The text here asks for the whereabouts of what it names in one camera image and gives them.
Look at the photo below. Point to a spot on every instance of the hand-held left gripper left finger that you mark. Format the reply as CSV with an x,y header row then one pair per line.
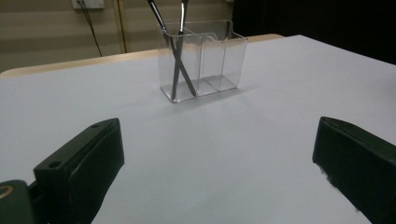
x,y
81,174

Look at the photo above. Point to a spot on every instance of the white table mat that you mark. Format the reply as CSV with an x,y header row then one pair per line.
x,y
202,140

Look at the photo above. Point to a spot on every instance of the clear acrylic organizer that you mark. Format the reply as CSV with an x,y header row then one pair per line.
x,y
218,59

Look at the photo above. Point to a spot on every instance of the dark curtain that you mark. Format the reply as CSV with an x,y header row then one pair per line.
x,y
311,21

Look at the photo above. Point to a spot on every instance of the black makeup brush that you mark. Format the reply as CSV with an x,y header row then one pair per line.
x,y
180,37
158,17

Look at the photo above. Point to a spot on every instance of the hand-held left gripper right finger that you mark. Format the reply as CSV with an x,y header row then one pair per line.
x,y
361,165

